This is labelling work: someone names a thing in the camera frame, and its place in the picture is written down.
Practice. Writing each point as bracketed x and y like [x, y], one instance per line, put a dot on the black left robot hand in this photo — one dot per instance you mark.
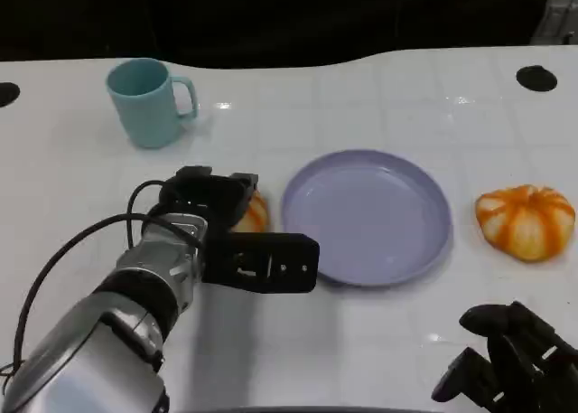
[203, 196]

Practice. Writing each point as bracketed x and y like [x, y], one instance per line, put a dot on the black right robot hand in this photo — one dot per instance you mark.
[519, 354]

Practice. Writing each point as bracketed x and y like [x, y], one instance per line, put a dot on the orange and white bread roll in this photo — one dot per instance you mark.
[255, 214]
[524, 223]

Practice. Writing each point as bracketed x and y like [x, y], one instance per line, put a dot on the pale green mug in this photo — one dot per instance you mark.
[144, 110]

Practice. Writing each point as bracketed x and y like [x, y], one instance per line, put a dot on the lilac plate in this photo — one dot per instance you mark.
[366, 214]

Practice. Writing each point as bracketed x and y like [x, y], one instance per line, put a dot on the black table grommet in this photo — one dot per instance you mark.
[536, 77]
[8, 94]

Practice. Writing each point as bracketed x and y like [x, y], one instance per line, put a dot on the grey equipment case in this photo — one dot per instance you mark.
[557, 11]

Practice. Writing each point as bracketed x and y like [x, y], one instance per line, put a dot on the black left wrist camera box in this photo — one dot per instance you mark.
[271, 264]

